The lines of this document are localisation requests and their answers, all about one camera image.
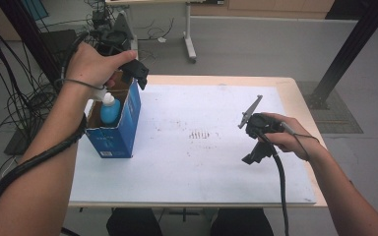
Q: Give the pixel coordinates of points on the person's left hand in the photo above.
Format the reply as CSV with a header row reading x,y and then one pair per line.
x,y
88,67

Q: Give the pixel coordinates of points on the person's left leg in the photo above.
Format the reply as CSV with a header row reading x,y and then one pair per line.
x,y
134,223

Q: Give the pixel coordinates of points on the person's right leg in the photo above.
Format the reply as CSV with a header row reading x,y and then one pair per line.
x,y
242,223

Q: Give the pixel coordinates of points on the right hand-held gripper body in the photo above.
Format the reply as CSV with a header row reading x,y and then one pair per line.
x,y
262,124

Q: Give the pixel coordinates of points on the person's leg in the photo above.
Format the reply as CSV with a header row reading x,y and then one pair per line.
x,y
134,223
242,223

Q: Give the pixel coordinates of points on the white desk frame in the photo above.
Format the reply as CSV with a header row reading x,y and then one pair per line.
x,y
189,42

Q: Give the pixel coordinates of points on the blue bottle with white cap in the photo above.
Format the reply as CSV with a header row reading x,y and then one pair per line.
x,y
110,113

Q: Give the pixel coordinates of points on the teal panel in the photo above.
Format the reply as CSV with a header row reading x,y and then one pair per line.
x,y
36,8

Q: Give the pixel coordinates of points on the person's right hand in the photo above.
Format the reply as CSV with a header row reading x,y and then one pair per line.
x,y
295,141

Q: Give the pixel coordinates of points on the black computer tower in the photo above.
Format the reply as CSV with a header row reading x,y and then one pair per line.
x,y
100,19

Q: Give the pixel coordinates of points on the black box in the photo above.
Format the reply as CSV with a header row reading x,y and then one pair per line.
x,y
54,42

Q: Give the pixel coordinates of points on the black metal stand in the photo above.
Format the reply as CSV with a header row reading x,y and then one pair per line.
x,y
351,49
29,32

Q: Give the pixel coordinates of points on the blue cardboard box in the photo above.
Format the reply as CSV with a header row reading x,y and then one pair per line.
x,y
118,141

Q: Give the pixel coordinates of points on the white table mat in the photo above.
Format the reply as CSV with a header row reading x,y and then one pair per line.
x,y
193,177

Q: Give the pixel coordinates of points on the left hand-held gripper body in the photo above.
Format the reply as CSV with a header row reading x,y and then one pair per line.
x,y
114,39

